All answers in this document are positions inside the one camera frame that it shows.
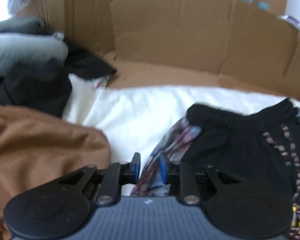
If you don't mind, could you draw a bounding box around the black skirt with floral lining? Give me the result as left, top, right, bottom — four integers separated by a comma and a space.
131, 99, 300, 239

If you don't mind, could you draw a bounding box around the cream cartoon print bedsheet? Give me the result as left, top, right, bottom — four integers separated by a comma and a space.
62, 73, 300, 198

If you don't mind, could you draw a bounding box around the brown satin garment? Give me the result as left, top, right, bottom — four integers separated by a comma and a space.
0, 105, 111, 239

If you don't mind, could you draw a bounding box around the black garment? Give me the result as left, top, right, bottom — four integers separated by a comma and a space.
0, 40, 117, 118

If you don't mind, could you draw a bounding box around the brown cardboard sheet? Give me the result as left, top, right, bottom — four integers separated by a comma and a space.
20, 0, 300, 100

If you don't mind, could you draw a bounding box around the grey puffer jacket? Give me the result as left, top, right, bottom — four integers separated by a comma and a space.
0, 17, 69, 77

